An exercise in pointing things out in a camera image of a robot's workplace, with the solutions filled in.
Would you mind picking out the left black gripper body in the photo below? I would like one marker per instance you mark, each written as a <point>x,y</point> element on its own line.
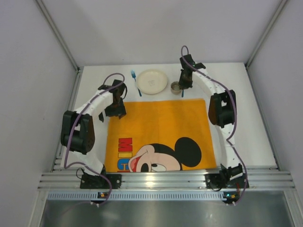
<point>115,111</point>

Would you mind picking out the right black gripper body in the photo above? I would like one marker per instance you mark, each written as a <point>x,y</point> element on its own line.
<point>185,83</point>

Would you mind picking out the orange cartoon mouse placemat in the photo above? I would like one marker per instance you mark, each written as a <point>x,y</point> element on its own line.
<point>160,136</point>

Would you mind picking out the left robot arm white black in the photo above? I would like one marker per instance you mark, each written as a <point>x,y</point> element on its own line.
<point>78,133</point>

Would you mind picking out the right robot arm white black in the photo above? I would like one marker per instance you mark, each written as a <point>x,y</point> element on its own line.
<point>222,113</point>

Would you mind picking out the small grey metal cup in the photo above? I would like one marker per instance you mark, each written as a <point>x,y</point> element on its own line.
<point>175,88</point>

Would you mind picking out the cream round plate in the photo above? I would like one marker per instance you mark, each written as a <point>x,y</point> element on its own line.
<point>152,81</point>

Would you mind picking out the left aluminium frame post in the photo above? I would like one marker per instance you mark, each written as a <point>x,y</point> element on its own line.
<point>42,7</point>

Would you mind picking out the aluminium frame post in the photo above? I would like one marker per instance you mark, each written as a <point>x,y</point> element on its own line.
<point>42,7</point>
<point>270,25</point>

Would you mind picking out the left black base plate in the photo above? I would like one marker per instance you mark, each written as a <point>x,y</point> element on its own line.
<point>111,179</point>

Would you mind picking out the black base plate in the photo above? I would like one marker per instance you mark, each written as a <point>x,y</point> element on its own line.
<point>216,183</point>
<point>111,179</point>

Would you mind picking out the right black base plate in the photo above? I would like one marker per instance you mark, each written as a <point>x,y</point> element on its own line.
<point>216,183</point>

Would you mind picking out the perforated grey cable duct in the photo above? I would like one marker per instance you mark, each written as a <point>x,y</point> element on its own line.
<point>143,196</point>

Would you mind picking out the right aluminium frame post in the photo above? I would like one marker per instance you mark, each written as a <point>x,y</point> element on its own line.
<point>270,25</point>

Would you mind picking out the aluminium mounting rail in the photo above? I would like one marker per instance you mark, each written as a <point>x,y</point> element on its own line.
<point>259,179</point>

